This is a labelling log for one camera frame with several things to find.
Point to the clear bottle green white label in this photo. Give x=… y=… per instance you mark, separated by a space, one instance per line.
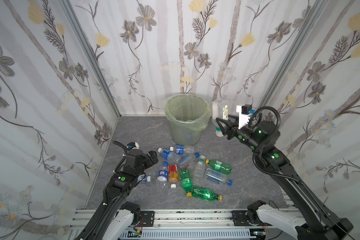
x=219 y=110

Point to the green sprite bottle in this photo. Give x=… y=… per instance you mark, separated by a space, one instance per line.
x=186 y=181
x=206 y=194
x=219 y=166

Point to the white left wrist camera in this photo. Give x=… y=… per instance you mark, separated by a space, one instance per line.
x=133 y=145

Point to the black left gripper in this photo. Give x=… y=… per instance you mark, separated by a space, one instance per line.
x=151 y=157

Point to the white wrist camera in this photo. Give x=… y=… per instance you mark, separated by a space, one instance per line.
x=133 y=145
x=245 y=112

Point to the Pepsi bottle blue label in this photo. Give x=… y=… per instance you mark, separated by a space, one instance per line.
x=162 y=177

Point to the green Sprite bottle front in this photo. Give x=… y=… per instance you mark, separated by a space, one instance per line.
x=206 y=194

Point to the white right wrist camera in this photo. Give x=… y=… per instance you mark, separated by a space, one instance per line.
x=245 y=112

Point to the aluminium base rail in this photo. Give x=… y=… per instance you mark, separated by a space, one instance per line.
x=200 y=225

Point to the square clear bottle white cap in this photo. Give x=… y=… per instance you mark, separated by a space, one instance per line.
x=200 y=169

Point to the blue label water bottle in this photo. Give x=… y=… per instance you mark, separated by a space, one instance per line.
x=169 y=155

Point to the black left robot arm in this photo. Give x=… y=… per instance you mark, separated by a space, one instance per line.
x=115 y=214

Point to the mesh bin with green liner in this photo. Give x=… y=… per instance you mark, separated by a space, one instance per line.
x=188 y=116

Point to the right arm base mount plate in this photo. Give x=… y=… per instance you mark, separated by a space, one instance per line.
x=244 y=218

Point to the small clear bottle white cap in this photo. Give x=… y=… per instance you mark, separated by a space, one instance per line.
x=145 y=179

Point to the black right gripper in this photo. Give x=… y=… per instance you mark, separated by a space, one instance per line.
x=229 y=129

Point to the Pocari Sweat clear bottle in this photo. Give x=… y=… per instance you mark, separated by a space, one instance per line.
x=182 y=149

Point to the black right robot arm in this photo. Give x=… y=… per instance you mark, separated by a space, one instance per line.
x=260 y=134

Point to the clear bottle blue cap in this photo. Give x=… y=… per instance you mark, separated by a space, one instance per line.
x=217 y=177
x=186 y=161

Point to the red yellow label bottle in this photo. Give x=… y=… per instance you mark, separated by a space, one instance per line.
x=173 y=175

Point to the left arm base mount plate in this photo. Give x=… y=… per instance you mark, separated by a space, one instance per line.
x=143 y=219

